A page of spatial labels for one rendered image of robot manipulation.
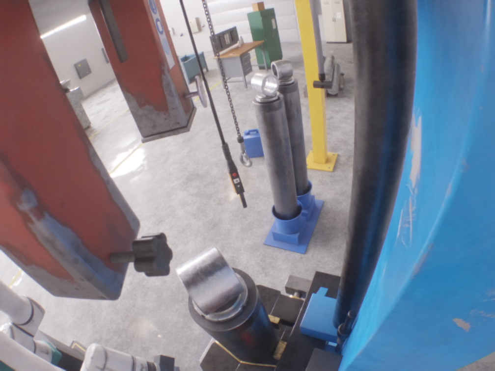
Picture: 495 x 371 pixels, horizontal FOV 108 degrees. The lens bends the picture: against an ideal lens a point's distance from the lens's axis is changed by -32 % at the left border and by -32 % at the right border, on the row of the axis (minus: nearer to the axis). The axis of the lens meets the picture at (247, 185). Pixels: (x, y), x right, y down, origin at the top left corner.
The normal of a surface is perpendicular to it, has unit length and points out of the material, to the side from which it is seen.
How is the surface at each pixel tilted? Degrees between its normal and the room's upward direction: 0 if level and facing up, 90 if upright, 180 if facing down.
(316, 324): 0
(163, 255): 90
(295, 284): 0
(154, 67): 90
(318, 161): 90
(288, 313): 0
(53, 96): 90
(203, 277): 25
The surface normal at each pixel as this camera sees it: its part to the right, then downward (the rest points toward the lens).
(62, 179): 0.98, -0.17
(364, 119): -0.90, 0.39
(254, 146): -0.07, 0.66
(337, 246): -0.21, -0.74
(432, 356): -0.43, 0.65
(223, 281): 0.26, -0.16
